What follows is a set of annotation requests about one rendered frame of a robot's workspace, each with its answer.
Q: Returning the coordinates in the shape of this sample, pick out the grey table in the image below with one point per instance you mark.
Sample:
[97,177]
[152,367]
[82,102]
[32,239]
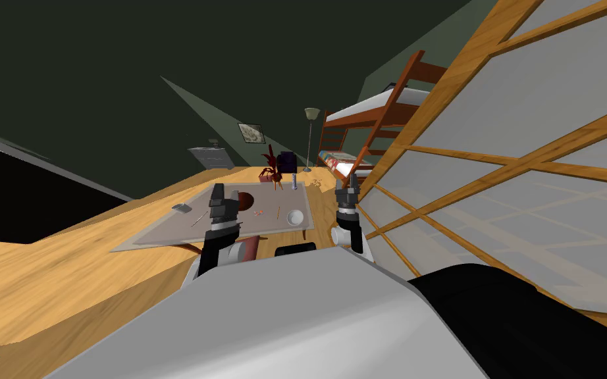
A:
[172,229]

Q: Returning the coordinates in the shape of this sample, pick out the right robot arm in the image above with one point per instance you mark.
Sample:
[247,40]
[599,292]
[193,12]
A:
[519,326]

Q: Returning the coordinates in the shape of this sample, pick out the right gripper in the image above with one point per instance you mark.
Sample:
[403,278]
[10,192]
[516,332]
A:
[346,201]

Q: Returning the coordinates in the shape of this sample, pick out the floor lamp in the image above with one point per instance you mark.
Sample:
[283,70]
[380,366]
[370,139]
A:
[311,138]

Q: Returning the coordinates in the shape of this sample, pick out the red potted plant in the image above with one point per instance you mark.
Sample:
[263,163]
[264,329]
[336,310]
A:
[271,167]

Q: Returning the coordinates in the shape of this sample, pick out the white bowl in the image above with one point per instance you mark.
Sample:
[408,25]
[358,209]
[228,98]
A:
[295,217]

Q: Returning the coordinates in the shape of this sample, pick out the red-brown bowl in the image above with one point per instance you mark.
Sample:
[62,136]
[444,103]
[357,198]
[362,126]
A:
[246,200]

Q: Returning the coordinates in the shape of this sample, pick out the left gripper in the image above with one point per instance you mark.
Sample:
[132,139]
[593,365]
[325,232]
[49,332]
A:
[224,213]

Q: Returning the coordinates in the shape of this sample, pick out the dark purple box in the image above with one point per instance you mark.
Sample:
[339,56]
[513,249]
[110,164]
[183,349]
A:
[286,162]

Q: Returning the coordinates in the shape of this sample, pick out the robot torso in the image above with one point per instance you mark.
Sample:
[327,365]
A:
[293,316]

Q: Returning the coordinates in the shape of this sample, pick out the wooden framed window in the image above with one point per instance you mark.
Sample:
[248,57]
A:
[524,158]

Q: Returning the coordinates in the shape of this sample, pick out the grey pen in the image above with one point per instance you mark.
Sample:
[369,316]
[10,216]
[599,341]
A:
[198,219]

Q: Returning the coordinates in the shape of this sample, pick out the grey dresser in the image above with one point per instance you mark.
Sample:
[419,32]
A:
[212,157]

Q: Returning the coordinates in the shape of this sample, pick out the red-brown chair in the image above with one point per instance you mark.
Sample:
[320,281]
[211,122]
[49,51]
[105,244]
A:
[251,248]

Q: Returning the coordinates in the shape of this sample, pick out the framed wall picture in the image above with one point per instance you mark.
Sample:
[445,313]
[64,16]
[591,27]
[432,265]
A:
[251,132]

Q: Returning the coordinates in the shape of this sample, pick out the wooden bunk bed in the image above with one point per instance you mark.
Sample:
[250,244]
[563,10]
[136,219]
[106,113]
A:
[372,126]

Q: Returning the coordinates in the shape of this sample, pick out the grey shaker bottle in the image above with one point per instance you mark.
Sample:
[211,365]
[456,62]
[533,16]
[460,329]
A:
[294,181]

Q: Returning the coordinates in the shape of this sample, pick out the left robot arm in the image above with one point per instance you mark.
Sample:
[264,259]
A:
[213,252]

